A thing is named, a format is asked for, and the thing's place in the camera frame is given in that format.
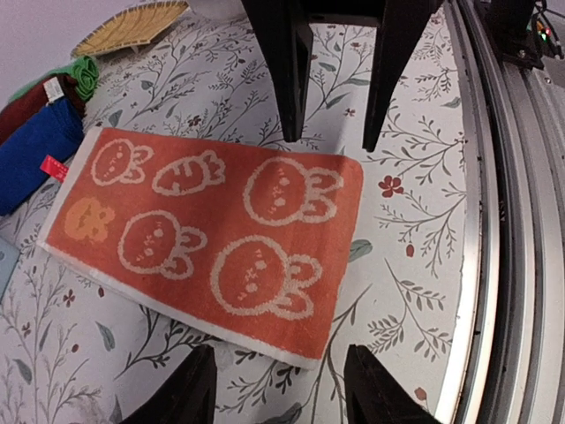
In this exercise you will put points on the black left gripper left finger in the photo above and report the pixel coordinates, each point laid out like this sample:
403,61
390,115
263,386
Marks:
187,396

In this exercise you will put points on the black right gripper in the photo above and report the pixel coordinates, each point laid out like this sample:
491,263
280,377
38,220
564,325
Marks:
286,42

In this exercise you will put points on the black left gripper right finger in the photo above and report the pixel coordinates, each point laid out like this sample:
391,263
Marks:
374,396

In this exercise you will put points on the orange bunny pattern towel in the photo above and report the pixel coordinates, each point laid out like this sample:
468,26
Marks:
246,244

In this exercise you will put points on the yellow woven bamboo tray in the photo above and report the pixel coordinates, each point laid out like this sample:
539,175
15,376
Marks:
131,28

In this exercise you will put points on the light blue plastic basket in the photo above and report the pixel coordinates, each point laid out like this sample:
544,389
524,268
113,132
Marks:
9,257

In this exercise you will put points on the green rolled towel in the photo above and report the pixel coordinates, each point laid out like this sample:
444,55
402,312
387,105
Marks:
84,70

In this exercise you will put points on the blue rolled towel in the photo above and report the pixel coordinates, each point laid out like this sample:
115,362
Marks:
55,130

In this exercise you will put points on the brown rolled towel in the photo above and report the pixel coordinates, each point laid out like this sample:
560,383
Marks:
18,111

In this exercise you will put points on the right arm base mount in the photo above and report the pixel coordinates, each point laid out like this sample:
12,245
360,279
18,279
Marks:
520,32

